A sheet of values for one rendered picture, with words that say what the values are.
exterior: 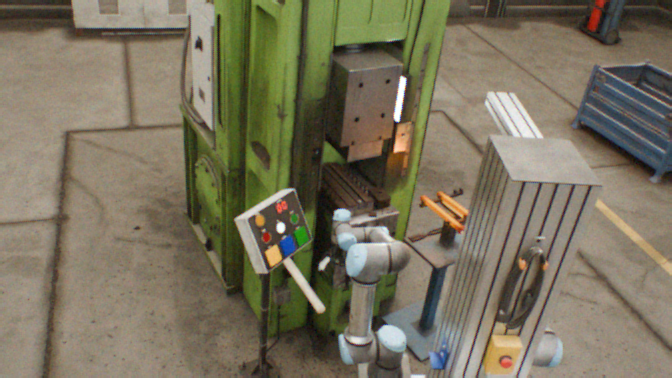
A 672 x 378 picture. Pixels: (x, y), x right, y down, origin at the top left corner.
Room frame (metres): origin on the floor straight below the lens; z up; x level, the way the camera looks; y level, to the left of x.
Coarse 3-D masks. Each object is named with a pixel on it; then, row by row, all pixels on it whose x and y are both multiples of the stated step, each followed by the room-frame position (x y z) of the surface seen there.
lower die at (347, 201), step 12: (324, 168) 3.02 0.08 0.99; (336, 168) 3.04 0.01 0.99; (324, 180) 2.91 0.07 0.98; (336, 180) 2.90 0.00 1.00; (348, 180) 2.92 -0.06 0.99; (324, 192) 2.81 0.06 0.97; (336, 192) 2.79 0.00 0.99; (348, 192) 2.79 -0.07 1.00; (360, 192) 2.81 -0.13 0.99; (336, 204) 2.70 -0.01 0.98; (348, 204) 2.69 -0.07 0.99; (360, 204) 2.71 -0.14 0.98; (372, 204) 2.75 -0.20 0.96
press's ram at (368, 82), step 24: (336, 48) 2.89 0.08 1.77; (336, 72) 2.72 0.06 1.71; (360, 72) 2.66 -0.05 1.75; (384, 72) 2.73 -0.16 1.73; (336, 96) 2.70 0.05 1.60; (360, 96) 2.67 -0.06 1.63; (384, 96) 2.74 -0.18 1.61; (336, 120) 2.68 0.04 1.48; (360, 120) 2.68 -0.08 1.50; (384, 120) 2.75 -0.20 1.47
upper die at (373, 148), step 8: (328, 136) 2.83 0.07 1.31; (336, 144) 2.75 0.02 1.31; (352, 144) 2.67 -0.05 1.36; (360, 144) 2.69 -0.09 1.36; (368, 144) 2.71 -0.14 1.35; (376, 144) 2.74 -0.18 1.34; (344, 152) 2.68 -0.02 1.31; (352, 152) 2.66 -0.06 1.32; (360, 152) 2.69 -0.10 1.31; (368, 152) 2.71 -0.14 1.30; (376, 152) 2.74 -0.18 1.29; (352, 160) 2.67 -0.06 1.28
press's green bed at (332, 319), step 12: (312, 264) 2.79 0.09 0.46; (312, 276) 2.78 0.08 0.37; (384, 276) 2.77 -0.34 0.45; (312, 288) 2.78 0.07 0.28; (324, 288) 2.66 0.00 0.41; (348, 288) 2.65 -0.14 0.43; (324, 300) 2.66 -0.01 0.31; (336, 300) 2.61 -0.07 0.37; (348, 300) 2.75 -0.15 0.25; (312, 312) 2.76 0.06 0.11; (324, 312) 2.64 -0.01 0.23; (336, 312) 2.62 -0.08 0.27; (348, 312) 2.72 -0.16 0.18; (312, 324) 2.74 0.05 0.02; (324, 324) 2.63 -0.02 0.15; (336, 324) 2.62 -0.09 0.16; (372, 324) 2.77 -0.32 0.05; (324, 336) 2.61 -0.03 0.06; (336, 336) 2.63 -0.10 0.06
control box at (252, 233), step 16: (288, 192) 2.43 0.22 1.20; (256, 208) 2.29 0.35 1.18; (272, 208) 2.31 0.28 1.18; (288, 208) 2.38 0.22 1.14; (240, 224) 2.20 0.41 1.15; (256, 224) 2.21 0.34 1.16; (272, 224) 2.27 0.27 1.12; (288, 224) 2.33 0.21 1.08; (304, 224) 2.40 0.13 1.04; (256, 240) 2.16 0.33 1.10; (272, 240) 2.22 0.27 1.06; (256, 256) 2.14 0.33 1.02; (288, 256) 2.24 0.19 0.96; (256, 272) 2.14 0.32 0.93
